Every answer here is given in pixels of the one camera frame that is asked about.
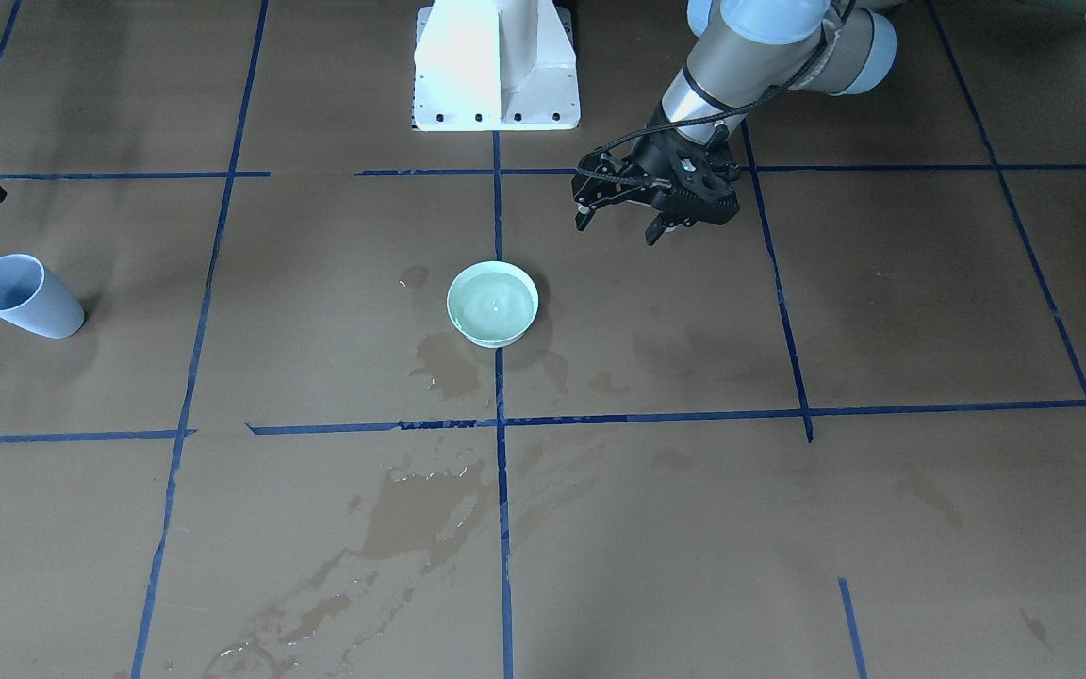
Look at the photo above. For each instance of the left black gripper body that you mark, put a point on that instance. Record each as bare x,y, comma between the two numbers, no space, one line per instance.
653,157

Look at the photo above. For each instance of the mint green bowl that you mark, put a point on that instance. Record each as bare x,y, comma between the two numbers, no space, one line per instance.
493,303

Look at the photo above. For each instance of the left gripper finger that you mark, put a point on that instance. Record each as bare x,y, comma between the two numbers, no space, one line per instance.
660,225
604,181

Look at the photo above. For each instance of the grey blue plastic cup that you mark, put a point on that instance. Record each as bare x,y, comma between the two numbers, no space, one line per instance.
32,297

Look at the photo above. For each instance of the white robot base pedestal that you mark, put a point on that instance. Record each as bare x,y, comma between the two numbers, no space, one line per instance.
495,65

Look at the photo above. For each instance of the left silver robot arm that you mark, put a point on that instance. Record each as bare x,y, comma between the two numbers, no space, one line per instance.
748,54

